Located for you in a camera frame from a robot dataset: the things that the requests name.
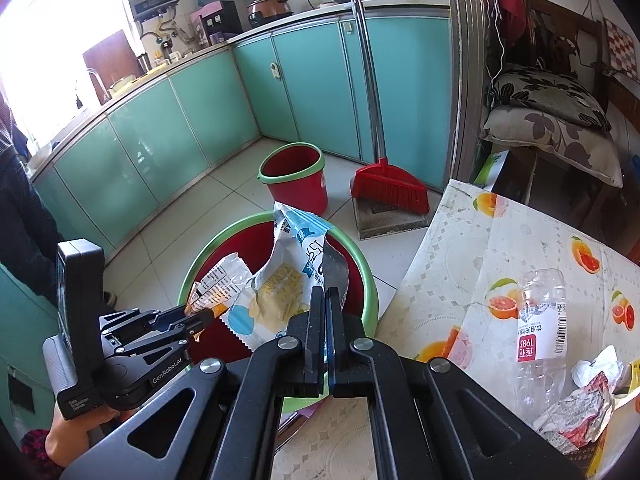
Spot metal faucet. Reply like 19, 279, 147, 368
84, 67, 114, 105

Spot crumpled red white wrapper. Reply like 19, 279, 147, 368
532, 345, 632, 457

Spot green white carton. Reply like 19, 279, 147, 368
472, 149, 511, 192

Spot person's left hand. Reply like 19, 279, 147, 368
46, 400, 123, 467

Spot aluminium door frame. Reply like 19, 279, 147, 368
444, 0, 496, 183

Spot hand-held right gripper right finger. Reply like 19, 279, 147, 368
327, 286, 586, 480

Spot light floral cushion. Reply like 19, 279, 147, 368
480, 106, 624, 189

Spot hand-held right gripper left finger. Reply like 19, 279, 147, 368
60, 286, 329, 480

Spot white blue snack wrapper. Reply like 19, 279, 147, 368
220, 201, 351, 353

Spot white cable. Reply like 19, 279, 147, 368
487, 0, 507, 111

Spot brown rice cooker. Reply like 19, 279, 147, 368
247, 0, 294, 29

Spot red bucket green rim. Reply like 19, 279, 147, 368
257, 143, 329, 217
177, 211, 381, 413

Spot person's left forearm knit sleeve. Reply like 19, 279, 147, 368
19, 427, 66, 476

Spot pink black water dispenser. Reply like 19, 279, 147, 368
191, 0, 244, 47

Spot wooden cutting board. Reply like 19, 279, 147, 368
82, 28, 147, 92

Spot person's dark clothing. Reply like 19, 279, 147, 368
0, 97, 68, 308

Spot grey dustpan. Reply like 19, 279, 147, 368
352, 194, 431, 242

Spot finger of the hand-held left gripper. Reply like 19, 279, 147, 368
119, 323, 207, 367
100, 305, 219, 334

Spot wooden chair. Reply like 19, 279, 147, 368
492, 0, 613, 211

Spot orange white snack wrapper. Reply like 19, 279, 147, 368
184, 253, 254, 322

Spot red broom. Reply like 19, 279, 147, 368
339, 0, 432, 214

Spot fruit print tablecloth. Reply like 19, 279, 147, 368
277, 178, 640, 480

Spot red hanging garment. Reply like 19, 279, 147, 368
499, 0, 538, 28

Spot teal kitchen cabinets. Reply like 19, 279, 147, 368
27, 7, 456, 256

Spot clear plastic bottle pink label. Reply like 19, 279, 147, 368
514, 268, 572, 413

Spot dark floral pillow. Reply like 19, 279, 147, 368
487, 68, 612, 134

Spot red white checkered board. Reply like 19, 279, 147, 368
601, 17, 640, 82

